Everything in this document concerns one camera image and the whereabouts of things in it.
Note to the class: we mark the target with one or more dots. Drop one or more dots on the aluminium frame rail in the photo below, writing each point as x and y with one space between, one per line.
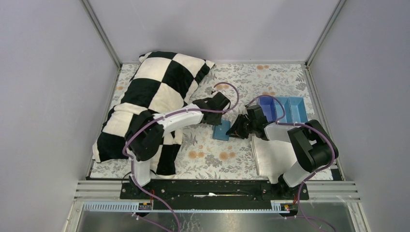
332 206

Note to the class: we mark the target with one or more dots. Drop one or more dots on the white folded towel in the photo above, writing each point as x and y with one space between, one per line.
272 158

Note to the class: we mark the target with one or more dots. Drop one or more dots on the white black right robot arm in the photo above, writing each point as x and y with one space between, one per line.
312 146

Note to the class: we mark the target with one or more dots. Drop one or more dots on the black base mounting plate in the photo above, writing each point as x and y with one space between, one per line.
211 194

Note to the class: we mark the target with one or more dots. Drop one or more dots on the blue card holder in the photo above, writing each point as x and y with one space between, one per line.
219 131

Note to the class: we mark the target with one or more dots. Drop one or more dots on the blue three-compartment tray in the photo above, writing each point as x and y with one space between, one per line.
292 108

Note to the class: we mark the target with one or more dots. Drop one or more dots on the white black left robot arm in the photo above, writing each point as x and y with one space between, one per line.
148 132

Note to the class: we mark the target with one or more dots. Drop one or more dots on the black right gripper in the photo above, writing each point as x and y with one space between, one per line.
244 124

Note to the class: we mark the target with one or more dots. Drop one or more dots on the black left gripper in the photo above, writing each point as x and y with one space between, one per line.
213 116

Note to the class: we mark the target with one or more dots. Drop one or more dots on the black white checkered pillow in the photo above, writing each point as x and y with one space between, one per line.
163 82

